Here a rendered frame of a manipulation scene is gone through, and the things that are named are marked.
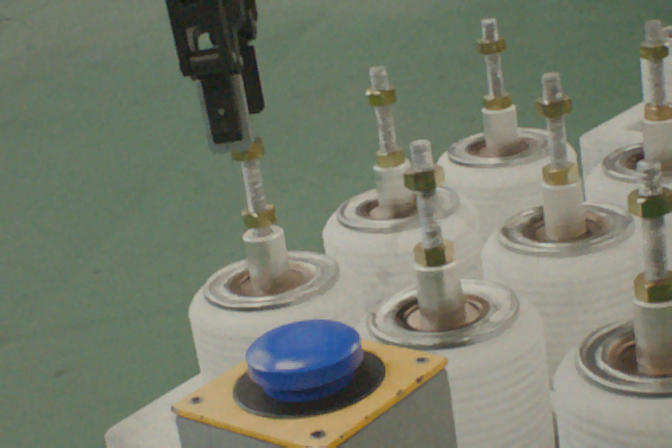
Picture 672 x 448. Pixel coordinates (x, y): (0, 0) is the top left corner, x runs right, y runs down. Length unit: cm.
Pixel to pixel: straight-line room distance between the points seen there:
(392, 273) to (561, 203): 11
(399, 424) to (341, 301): 26
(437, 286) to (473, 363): 4
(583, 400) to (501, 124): 34
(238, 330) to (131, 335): 66
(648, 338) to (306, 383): 19
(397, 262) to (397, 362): 30
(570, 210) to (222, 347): 20
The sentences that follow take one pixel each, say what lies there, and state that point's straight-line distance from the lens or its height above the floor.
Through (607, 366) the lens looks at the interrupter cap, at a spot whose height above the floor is 25.
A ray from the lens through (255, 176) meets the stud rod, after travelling 69.
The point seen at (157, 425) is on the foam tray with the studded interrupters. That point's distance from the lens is 75.
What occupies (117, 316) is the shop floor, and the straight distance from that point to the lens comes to 140.
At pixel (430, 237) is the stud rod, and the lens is 62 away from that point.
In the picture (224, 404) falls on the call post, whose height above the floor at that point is 31.
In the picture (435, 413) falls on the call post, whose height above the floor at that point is 30.
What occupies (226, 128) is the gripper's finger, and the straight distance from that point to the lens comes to 64.
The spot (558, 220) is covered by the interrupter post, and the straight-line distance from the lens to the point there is 72.
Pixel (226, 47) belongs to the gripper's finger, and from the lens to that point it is 61.
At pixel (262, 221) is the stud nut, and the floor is 29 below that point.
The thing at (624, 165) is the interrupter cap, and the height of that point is 25.
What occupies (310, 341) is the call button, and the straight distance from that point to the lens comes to 45.
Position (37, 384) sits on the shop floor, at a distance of 128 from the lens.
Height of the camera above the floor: 51
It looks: 20 degrees down
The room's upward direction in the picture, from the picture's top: 9 degrees counter-clockwise
